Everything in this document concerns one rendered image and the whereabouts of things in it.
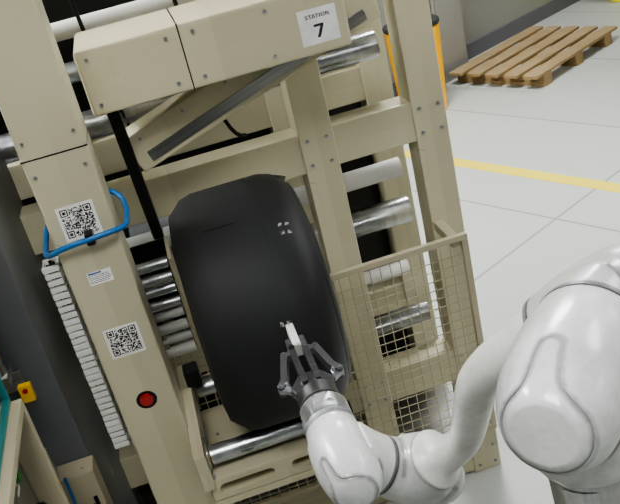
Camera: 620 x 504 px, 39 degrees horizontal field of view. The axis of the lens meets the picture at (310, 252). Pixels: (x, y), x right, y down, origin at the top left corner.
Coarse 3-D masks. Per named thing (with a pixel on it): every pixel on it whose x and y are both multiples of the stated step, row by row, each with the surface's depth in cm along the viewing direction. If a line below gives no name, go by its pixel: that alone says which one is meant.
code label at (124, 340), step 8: (112, 328) 184; (120, 328) 184; (128, 328) 185; (136, 328) 185; (104, 336) 184; (112, 336) 185; (120, 336) 185; (128, 336) 186; (136, 336) 186; (112, 344) 185; (120, 344) 186; (128, 344) 186; (136, 344) 187; (144, 344) 187; (112, 352) 186; (120, 352) 187; (128, 352) 187; (136, 352) 188
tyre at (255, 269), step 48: (240, 192) 185; (288, 192) 186; (192, 240) 176; (240, 240) 175; (288, 240) 175; (192, 288) 174; (240, 288) 171; (288, 288) 172; (240, 336) 171; (336, 336) 177; (240, 384) 175; (336, 384) 183
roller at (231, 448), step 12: (300, 420) 197; (252, 432) 197; (264, 432) 196; (276, 432) 196; (288, 432) 196; (300, 432) 197; (216, 444) 196; (228, 444) 195; (240, 444) 195; (252, 444) 195; (264, 444) 196; (216, 456) 194; (228, 456) 195
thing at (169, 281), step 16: (160, 240) 236; (144, 256) 236; (160, 256) 237; (144, 272) 225; (160, 272) 239; (176, 272) 227; (144, 288) 225; (160, 288) 228; (176, 288) 229; (160, 304) 228; (176, 304) 229; (160, 320) 231; (176, 320) 233; (176, 336) 234; (192, 336) 235; (176, 352) 235
